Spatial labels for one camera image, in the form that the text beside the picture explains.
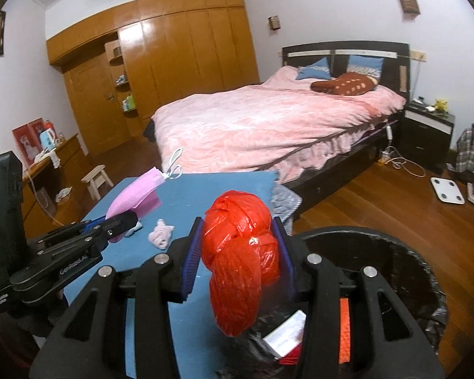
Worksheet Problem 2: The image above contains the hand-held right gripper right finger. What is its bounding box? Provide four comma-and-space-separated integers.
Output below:
270, 217, 447, 379

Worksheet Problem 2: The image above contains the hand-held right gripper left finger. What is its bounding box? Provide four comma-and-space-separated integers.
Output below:
27, 216, 205, 379

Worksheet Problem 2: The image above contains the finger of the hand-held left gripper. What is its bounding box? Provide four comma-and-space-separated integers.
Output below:
27, 214, 108, 252
26, 211, 140, 265

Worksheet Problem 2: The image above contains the pink face mask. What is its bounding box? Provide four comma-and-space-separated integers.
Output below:
105, 148, 183, 242

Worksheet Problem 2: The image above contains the orange plastic bag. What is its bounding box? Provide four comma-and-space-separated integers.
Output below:
202, 190, 281, 338

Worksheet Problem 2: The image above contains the white medicine box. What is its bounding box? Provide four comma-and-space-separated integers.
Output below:
263, 310, 307, 358

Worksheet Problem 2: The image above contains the black trash bin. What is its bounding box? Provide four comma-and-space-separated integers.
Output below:
217, 226, 449, 379

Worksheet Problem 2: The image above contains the paper shopping bag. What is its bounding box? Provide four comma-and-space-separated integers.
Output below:
33, 187, 56, 216

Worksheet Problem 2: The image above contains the pink crumpled tissue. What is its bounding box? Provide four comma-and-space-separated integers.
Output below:
148, 221, 174, 250

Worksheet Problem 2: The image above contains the small wooden stool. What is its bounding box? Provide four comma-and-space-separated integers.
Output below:
81, 165, 114, 201

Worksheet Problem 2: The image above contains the grey patterned cloth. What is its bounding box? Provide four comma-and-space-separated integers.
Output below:
269, 183, 303, 222

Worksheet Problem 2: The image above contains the white cloth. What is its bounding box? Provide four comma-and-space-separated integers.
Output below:
35, 151, 62, 168

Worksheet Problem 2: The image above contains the blue table mat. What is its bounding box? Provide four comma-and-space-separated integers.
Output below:
63, 171, 281, 379

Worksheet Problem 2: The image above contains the long wooden sideboard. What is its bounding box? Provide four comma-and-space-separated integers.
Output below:
0, 133, 91, 277

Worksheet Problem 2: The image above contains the light blue electric kettle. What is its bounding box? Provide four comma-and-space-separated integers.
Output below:
39, 126, 58, 151

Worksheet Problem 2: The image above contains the red plastic bag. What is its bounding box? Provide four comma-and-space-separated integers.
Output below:
278, 297, 351, 366

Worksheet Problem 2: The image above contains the pink blanket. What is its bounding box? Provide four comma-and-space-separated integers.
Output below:
151, 65, 407, 184

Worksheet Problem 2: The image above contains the white bathroom scale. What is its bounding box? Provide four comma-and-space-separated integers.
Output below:
430, 176, 466, 205

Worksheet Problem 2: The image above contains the black nightstand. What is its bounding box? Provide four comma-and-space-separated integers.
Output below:
397, 100, 456, 174

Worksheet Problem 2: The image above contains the brown patterned pillow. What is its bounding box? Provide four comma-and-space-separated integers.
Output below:
311, 73, 378, 96

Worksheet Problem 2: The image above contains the blue pillow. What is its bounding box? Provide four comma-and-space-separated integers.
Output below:
296, 57, 333, 81
345, 55, 385, 80

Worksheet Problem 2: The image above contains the wooden wardrobe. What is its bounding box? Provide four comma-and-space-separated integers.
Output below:
46, 0, 260, 159

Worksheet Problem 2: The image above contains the bed with pink duvet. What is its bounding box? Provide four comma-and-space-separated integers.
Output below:
144, 40, 411, 212

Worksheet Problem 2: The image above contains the large red photo frame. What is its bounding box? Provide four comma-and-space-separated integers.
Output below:
12, 123, 38, 166

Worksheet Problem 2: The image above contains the white power strip with cable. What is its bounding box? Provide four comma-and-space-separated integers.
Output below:
377, 146, 426, 178

